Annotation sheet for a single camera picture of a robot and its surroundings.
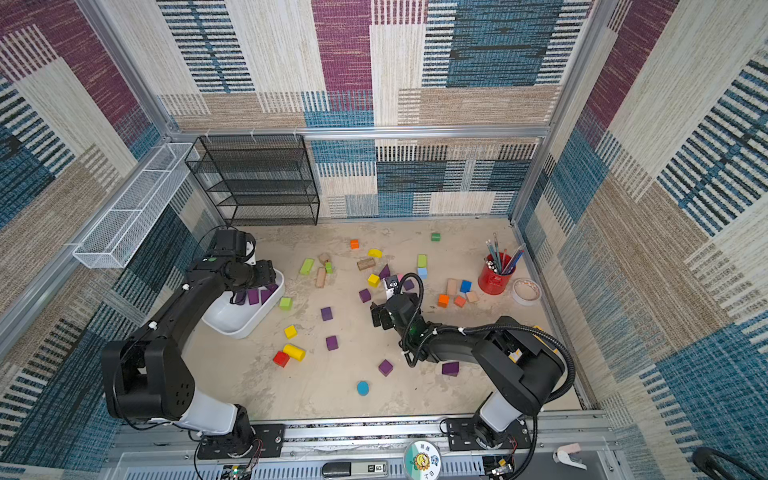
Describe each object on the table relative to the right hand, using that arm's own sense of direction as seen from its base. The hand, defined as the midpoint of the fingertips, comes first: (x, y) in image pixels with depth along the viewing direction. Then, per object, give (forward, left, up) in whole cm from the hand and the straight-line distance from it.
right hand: (392, 302), depth 92 cm
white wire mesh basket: (+1, +65, +29) cm, 71 cm away
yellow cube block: (+9, +6, -3) cm, 11 cm away
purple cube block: (+5, +9, -5) cm, 11 cm away
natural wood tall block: (+8, -20, -4) cm, 21 cm away
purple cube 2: (-18, +2, -4) cm, 19 cm away
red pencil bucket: (+7, -32, +4) cm, 33 cm away
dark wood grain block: (+18, +9, -5) cm, 21 cm away
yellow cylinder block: (-14, +28, -3) cm, 31 cm away
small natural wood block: (+20, +24, -3) cm, 32 cm away
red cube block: (-15, +32, -4) cm, 35 cm away
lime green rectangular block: (+19, -11, -5) cm, 23 cm away
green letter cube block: (+16, +22, -3) cm, 27 cm away
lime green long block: (+17, +30, -4) cm, 34 cm away
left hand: (+5, +37, +9) cm, 38 cm away
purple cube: (-11, +18, -3) cm, 21 cm away
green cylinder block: (+31, -17, -5) cm, 35 cm away
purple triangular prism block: (+13, +2, -3) cm, 13 cm away
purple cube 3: (-2, +21, -4) cm, 21 cm away
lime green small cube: (+2, +34, -4) cm, 34 cm away
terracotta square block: (+3, -22, -5) cm, 23 cm away
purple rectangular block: (+6, +46, -5) cm, 47 cm away
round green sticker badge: (-40, -6, +3) cm, 40 cm away
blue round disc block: (-23, +8, -5) cm, 25 cm away
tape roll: (+6, -44, -5) cm, 44 cm away
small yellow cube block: (-7, +31, -5) cm, 32 cm away
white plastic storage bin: (-6, +43, +1) cm, 43 cm away
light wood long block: (+11, +24, -4) cm, 27 cm away
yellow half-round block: (+22, +6, -4) cm, 23 cm away
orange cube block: (+28, +14, -5) cm, 31 cm away
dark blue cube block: (+8, -24, -4) cm, 25 cm away
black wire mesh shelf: (+43, +46, +15) cm, 65 cm away
